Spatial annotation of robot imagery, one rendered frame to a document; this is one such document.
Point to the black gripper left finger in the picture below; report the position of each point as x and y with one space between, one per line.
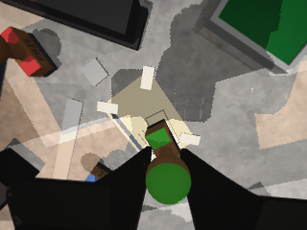
113 202

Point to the beige inspection card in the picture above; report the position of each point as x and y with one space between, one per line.
141 104

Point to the brown rubber stamp with red ends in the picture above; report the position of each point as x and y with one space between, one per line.
27 51

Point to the rubber stamp with blue handle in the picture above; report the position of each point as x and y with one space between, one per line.
98 172

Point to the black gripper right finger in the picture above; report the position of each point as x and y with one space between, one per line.
218 203

